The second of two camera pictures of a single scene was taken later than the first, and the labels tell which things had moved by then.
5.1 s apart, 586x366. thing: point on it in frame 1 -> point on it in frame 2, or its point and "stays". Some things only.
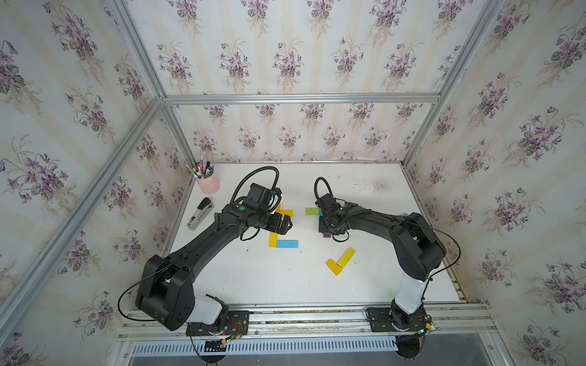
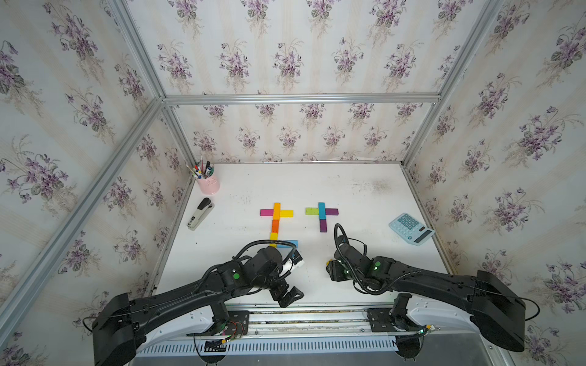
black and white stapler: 201,213 stays
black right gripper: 322,229 -> 333,271
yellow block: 273,240 stays
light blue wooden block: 287,244 stays
